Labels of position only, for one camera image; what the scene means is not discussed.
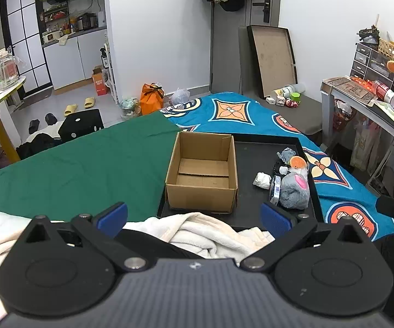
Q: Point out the white sock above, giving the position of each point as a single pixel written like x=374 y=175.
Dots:
x=262 y=180

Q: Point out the cream fleece blanket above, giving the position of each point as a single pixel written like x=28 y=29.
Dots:
x=200 y=234

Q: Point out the orange bag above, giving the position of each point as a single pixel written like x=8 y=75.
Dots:
x=152 y=98

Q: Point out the grey drawer organizer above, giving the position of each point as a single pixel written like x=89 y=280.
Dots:
x=370 y=65

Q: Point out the grey door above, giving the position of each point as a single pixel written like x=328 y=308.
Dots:
x=230 y=56

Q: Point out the grey bench mattress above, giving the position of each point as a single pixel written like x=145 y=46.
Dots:
x=307 y=117

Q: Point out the white plastic bottle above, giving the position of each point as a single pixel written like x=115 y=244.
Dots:
x=289 y=89

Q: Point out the orange carton box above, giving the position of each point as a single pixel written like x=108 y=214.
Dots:
x=98 y=81

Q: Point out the grey plush mouse toy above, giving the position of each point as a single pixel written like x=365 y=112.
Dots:
x=295 y=191

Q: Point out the white kitchen cabinet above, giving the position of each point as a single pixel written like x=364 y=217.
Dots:
x=74 y=62

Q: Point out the glass jar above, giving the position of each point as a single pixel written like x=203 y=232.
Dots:
x=9 y=74

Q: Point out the green cup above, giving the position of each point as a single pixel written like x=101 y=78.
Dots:
x=295 y=97

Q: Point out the yellow slipper right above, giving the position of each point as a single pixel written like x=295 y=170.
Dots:
x=89 y=102

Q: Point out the blue patterned blanket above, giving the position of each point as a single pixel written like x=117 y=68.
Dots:
x=339 y=193

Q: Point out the yellow leg table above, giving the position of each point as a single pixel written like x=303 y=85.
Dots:
x=9 y=136

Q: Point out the brown cardboard box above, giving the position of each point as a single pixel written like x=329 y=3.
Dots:
x=202 y=174

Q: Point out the green cloth sheet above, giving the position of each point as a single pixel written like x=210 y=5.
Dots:
x=125 y=162

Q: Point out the white side desk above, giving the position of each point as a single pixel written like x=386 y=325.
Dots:
x=332 y=88

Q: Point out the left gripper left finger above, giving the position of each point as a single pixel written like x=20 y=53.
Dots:
x=62 y=269

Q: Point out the white plastic bag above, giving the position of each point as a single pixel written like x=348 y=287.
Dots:
x=180 y=96

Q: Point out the framed brown board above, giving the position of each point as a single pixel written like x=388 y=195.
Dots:
x=273 y=58

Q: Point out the orange round plush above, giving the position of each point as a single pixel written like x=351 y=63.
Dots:
x=297 y=162

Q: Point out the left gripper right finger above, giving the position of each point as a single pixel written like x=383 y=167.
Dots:
x=326 y=269

